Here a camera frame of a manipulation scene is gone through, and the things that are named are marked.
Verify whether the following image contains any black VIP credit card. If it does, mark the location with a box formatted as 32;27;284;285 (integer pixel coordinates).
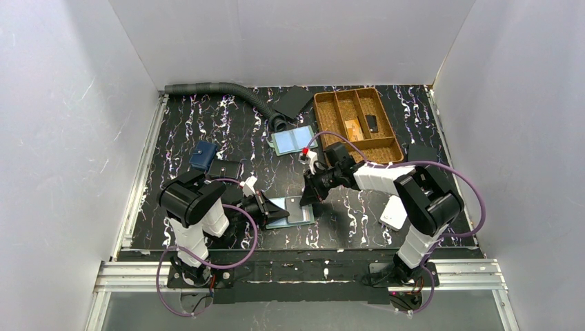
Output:
285;196;314;226

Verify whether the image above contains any mint green card holder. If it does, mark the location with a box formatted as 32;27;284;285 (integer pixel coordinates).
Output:
266;196;315;230

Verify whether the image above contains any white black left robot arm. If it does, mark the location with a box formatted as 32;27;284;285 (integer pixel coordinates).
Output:
157;170;290;283

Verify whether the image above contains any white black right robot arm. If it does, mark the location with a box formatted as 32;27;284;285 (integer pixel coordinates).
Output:
299;143;464;279

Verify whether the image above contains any open mint card holder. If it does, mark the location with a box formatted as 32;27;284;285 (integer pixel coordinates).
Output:
268;126;317;156

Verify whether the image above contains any orange card in tray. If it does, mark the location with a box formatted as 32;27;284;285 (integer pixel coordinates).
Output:
344;119;364;141

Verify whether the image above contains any black snap wallet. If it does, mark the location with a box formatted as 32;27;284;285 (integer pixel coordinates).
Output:
208;159;241;179

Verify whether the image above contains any wicker divided tray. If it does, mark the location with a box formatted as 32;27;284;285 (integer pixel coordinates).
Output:
314;88;404;163

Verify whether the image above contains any navy blue wallet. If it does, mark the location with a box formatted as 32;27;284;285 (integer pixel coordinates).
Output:
189;141;217;172

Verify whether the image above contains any white rectangular box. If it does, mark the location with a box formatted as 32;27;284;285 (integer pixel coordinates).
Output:
379;195;407;231

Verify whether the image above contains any black flat pad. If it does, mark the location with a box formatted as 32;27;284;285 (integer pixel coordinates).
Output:
274;86;314;121

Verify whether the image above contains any black flat wallet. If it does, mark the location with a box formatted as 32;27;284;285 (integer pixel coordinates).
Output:
406;144;439;162

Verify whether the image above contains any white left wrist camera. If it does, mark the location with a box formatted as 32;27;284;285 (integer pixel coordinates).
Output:
239;176;257;197

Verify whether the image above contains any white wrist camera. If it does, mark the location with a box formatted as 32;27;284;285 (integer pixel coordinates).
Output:
299;147;318;174
239;176;257;197

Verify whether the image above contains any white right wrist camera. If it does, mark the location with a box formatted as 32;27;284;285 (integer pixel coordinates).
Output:
299;147;318;174

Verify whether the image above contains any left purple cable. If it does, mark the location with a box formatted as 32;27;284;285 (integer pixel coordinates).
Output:
155;178;259;319

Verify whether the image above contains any purple cable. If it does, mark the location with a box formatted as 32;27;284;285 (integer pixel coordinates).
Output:
304;131;487;315
155;178;259;319

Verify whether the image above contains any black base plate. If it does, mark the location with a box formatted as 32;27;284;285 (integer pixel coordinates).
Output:
164;247;439;305

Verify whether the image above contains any grey corrugated hose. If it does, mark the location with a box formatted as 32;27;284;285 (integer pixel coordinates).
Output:
164;82;290;133

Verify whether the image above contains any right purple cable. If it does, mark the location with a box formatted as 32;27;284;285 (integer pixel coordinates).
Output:
304;131;487;315

